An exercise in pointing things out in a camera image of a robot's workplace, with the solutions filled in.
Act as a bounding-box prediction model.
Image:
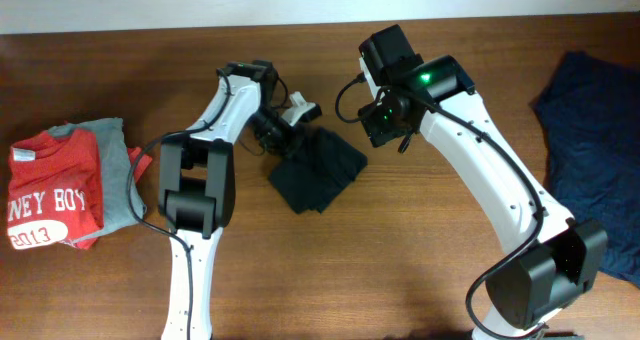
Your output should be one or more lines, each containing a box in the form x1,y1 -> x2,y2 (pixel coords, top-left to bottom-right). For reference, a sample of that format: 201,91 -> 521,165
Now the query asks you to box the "black t-shirt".
268,128 -> 368,214

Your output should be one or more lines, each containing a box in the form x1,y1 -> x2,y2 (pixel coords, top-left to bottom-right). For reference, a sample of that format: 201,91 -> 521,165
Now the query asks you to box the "navy blue t-shirt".
533,52 -> 639,285

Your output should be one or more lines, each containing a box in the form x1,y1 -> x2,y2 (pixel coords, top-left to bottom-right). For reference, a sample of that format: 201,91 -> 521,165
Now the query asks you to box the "red printed t-shirt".
6,128 -> 141,250

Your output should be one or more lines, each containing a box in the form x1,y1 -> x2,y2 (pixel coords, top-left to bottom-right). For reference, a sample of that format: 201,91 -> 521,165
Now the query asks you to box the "grey folded t-shirt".
48,118 -> 137,246

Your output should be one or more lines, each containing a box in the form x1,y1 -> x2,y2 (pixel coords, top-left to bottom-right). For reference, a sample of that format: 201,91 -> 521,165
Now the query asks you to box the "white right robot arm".
358,25 -> 607,339

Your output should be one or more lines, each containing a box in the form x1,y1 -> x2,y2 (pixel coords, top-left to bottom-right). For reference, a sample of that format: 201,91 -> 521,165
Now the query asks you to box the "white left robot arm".
158,60 -> 302,339

